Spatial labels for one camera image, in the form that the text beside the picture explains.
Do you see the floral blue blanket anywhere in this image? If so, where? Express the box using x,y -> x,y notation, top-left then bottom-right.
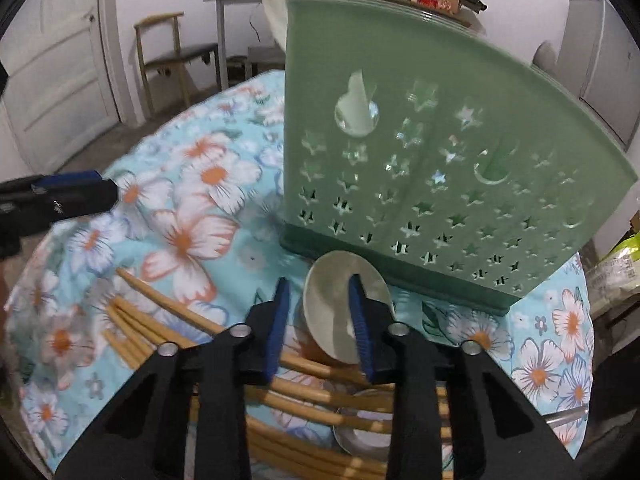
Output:
10,70 -> 596,480

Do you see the wooden chair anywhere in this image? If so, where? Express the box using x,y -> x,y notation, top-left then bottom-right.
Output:
134,11 -> 221,116

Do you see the grey refrigerator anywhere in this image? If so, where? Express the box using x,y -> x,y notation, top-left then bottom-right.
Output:
555,0 -> 640,147

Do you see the pile of bamboo chopsticks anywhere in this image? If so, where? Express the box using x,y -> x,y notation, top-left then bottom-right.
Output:
102,267 -> 453,480

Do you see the yellow green printed bag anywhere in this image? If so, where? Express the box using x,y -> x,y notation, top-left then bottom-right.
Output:
607,232 -> 640,262

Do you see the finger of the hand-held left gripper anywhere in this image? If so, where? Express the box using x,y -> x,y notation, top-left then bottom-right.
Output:
0,171 -> 119,261

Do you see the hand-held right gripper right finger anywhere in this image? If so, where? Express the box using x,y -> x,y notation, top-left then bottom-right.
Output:
348,275 -> 586,480

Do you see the white door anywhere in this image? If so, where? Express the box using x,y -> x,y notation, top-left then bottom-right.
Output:
0,0 -> 122,176

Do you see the black cable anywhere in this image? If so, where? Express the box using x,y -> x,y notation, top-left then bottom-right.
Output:
248,2 -> 264,44

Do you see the green plastic utensil holder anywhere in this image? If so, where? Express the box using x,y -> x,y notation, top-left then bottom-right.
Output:
279,0 -> 640,317

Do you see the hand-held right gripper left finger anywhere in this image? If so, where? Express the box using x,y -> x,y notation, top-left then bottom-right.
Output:
52,277 -> 292,480

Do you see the white printed sack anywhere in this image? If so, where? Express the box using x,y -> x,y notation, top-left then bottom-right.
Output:
585,255 -> 640,307

